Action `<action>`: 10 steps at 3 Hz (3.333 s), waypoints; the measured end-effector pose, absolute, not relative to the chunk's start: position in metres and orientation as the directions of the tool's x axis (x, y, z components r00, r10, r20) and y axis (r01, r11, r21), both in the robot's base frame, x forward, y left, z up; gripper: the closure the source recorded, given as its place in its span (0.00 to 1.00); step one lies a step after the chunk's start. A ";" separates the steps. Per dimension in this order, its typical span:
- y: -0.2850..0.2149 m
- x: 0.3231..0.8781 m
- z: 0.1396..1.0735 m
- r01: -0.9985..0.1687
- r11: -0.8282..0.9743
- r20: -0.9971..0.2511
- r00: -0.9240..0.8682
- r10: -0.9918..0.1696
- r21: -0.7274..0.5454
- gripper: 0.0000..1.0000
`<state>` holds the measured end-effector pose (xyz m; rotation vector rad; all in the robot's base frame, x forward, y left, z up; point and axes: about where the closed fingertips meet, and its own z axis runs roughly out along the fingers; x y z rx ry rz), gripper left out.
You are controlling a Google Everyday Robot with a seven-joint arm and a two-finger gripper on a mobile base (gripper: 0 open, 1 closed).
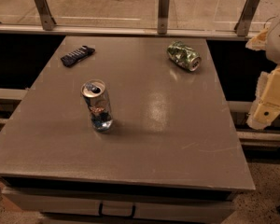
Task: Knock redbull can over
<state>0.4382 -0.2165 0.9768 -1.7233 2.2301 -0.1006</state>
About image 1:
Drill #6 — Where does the middle metal railing bracket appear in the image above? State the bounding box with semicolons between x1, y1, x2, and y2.
157;0;170;35

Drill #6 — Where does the right metal railing bracket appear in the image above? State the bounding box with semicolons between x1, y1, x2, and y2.
234;0;260;36

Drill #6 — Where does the grey drawer with black handle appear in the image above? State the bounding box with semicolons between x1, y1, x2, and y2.
3;187;234;224

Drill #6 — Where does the dark blue snack bar wrapper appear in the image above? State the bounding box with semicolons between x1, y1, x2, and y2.
61;46;95;67

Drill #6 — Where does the silver blue redbull can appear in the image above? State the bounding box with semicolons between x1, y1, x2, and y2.
81;79;113;132

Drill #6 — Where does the left metal railing bracket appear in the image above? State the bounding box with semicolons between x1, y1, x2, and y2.
34;0;56;31

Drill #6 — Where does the horizontal metal railing bar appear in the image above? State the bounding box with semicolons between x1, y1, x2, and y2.
0;23;258;40

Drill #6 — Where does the crushed green soda can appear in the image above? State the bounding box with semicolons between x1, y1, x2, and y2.
167;41;202;72

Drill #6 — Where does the metal railing bracket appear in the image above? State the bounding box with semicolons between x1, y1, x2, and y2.
34;0;56;31
234;0;260;36
157;0;170;35

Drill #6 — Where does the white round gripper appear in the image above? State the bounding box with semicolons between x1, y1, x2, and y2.
245;13;280;130

